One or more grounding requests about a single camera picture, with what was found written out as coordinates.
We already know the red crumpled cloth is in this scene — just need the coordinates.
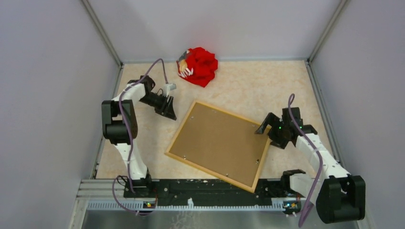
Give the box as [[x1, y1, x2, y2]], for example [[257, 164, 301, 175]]
[[176, 47, 218, 88]]

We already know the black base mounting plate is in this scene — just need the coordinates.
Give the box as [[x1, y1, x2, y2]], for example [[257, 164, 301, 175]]
[[123, 178, 305, 207]]

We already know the yellow wooden picture frame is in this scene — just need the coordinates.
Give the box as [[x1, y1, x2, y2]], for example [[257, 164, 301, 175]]
[[165, 100, 273, 194]]

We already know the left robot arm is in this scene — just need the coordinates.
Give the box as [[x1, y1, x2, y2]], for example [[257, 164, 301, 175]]
[[101, 75, 177, 197]]

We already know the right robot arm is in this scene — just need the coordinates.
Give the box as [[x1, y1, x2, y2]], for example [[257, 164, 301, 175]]
[[255, 107, 366, 227]]

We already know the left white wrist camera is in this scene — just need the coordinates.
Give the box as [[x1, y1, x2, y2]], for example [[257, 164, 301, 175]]
[[163, 83, 177, 96]]

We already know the aluminium front rail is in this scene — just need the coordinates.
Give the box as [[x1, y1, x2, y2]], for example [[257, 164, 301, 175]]
[[68, 177, 375, 229]]

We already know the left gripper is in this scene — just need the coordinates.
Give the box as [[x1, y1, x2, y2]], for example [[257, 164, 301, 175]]
[[139, 93, 176, 120]]

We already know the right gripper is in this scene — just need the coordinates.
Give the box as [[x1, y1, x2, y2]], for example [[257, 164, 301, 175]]
[[255, 112, 289, 149]]

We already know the brown cardboard backing board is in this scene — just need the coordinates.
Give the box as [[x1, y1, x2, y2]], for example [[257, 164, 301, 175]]
[[169, 103, 269, 187]]

